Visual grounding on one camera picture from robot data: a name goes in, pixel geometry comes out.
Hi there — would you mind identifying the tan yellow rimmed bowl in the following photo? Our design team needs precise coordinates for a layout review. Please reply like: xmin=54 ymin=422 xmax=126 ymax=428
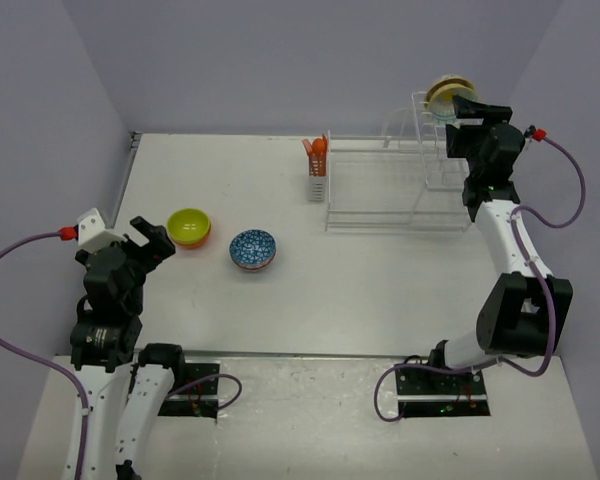
xmin=425 ymin=81 xmax=478 ymax=124

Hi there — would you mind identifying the orange plastic bowl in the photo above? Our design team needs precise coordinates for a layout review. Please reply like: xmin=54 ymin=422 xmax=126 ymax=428
xmin=171 ymin=227 xmax=212 ymax=249

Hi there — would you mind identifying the lime green plastic bowl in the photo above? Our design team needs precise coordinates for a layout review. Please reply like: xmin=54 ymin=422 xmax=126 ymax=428
xmin=167 ymin=208 xmax=211 ymax=242

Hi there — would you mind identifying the white red patterned bowl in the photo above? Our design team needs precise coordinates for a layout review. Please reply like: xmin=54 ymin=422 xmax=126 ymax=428
xmin=229 ymin=229 xmax=277 ymax=264

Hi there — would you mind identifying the orange patterned ceramic bowl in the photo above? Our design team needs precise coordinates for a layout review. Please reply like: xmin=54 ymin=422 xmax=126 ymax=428
xmin=234 ymin=257 xmax=274 ymax=273

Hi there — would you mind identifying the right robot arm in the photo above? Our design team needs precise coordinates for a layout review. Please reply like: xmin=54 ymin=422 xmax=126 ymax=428
xmin=426 ymin=95 xmax=578 ymax=393

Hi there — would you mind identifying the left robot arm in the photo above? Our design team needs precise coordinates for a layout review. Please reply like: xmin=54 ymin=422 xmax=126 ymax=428
xmin=63 ymin=209 xmax=188 ymax=479

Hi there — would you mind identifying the orange plastic knife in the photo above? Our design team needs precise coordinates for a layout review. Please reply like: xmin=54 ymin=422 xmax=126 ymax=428
xmin=320 ymin=135 xmax=328 ymax=159

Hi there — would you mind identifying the orange plastic spoon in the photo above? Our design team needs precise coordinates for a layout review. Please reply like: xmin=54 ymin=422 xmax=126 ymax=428
xmin=312 ymin=138 xmax=327 ymax=177

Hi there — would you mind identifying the white cutlery holder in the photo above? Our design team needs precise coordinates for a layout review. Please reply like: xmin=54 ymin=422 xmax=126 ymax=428
xmin=308 ymin=157 xmax=328 ymax=202

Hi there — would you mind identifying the orange plastic fork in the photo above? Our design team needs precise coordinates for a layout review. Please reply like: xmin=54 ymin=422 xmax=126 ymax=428
xmin=302 ymin=139 xmax=316 ymax=161

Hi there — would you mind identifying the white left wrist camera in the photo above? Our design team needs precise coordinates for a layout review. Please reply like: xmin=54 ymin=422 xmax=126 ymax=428
xmin=77 ymin=208 xmax=125 ymax=254

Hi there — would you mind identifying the white wire dish rack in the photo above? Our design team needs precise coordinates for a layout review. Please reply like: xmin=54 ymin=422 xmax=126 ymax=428
xmin=325 ymin=91 xmax=470 ymax=233

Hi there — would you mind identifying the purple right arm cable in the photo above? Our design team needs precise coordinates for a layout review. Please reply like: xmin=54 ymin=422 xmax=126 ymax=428
xmin=499 ymin=128 xmax=588 ymax=376

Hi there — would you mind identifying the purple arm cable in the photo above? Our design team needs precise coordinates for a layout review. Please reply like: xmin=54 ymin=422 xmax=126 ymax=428
xmin=0 ymin=225 xmax=91 ymax=480
xmin=499 ymin=128 xmax=588 ymax=376

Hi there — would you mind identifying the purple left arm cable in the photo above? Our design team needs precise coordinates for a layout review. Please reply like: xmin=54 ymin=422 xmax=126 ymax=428
xmin=0 ymin=225 xmax=91 ymax=480

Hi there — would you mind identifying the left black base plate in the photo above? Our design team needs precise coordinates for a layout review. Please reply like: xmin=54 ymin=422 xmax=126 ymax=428
xmin=158 ymin=363 xmax=220 ymax=420

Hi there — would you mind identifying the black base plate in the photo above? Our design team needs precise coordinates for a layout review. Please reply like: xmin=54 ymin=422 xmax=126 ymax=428
xmin=394 ymin=368 xmax=491 ymax=419
xmin=158 ymin=363 xmax=220 ymax=420

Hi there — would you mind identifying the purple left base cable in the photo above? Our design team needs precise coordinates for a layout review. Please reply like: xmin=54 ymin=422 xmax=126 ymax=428
xmin=167 ymin=373 xmax=243 ymax=426

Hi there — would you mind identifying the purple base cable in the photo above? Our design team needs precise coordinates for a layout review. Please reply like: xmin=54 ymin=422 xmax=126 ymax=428
xmin=167 ymin=373 xmax=243 ymax=426
xmin=373 ymin=359 xmax=481 ymax=424

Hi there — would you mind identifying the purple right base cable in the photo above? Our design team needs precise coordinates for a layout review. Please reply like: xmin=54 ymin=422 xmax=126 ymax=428
xmin=373 ymin=359 xmax=481 ymax=424

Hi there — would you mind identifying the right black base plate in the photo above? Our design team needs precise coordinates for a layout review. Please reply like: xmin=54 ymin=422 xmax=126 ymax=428
xmin=394 ymin=368 xmax=491 ymax=419

